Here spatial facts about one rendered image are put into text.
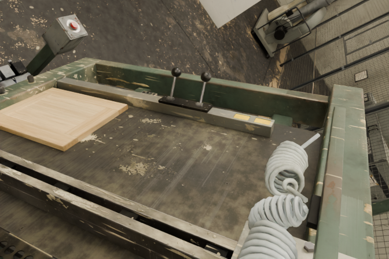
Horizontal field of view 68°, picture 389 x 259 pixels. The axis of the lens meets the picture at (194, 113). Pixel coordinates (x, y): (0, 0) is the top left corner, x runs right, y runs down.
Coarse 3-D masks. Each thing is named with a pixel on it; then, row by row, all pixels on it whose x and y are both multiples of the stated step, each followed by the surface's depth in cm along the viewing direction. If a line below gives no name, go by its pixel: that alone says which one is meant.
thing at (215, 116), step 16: (64, 80) 128; (80, 80) 127; (96, 96) 120; (112, 96) 116; (128, 96) 112; (144, 96) 112; (160, 112) 108; (176, 112) 105; (192, 112) 102; (208, 112) 100; (224, 112) 99; (240, 128) 96; (256, 128) 93; (272, 128) 93
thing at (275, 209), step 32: (0, 160) 74; (32, 192) 64; (64, 192) 61; (96, 192) 61; (96, 224) 58; (128, 224) 54; (160, 224) 55; (192, 224) 54; (288, 224) 36; (160, 256) 52; (192, 256) 48; (224, 256) 48
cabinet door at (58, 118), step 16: (32, 96) 118; (48, 96) 118; (64, 96) 118; (80, 96) 118; (0, 112) 106; (16, 112) 106; (32, 112) 106; (48, 112) 106; (64, 112) 106; (80, 112) 106; (96, 112) 106; (112, 112) 105; (0, 128) 98; (16, 128) 96; (32, 128) 95; (48, 128) 95; (64, 128) 96; (80, 128) 95; (96, 128) 97; (48, 144) 89; (64, 144) 87
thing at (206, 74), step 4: (204, 72) 101; (208, 72) 101; (200, 76) 102; (204, 76) 100; (208, 76) 100; (204, 80) 101; (208, 80) 101; (204, 84) 101; (204, 88) 102; (200, 96) 102; (200, 100) 102; (196, 104) 101; (200, 104) 101
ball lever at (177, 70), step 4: (176, 68) 105; (172, 72) 105; (176, 72) 105; (180, 72) 106; (176, 76) 106; (172, 88) 106; (172, 92) 106; (168, 96) 107; (172, 96) 106; (168, 100) 106; (172, 100) 105
